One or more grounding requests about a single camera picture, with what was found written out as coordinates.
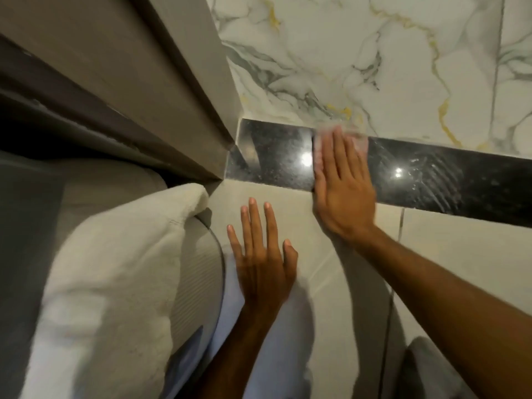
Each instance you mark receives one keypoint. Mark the person's right hand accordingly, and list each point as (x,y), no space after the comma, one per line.
(343,199)

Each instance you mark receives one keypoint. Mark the person's left hand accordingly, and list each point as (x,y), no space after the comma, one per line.
(262,274)

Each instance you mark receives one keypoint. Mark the person's right middle finger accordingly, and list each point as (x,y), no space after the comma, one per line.
(341,151)

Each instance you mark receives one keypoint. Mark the person's right thumb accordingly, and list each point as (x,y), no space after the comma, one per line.
(319,166)

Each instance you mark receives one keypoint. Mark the person's left little finger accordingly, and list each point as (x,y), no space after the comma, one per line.
(235,245)

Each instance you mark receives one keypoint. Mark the person's left thumb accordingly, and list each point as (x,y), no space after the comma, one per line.
(290,256)

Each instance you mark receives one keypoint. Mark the person's left middle finger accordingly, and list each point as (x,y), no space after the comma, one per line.
(256,226)

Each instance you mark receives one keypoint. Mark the person's right little finger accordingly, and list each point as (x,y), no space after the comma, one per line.
(363,162)

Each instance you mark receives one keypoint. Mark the white wiping cloth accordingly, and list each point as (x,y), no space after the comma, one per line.
(358,137)

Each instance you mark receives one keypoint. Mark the person's right forearm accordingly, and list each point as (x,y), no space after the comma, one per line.
(449,311)

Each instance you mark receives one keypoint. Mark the person's left forearm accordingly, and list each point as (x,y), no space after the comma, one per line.
(237,353)

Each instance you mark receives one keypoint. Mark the black granite skirting strip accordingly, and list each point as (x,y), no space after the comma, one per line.
(436,178)

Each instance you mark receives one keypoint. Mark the white towel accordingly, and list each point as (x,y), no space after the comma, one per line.
(112,286)

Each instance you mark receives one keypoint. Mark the grey fabric sleeve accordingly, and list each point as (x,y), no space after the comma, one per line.
(432,373)

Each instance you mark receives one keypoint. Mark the brown wooden door frame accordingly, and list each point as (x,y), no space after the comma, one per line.
(124,78)

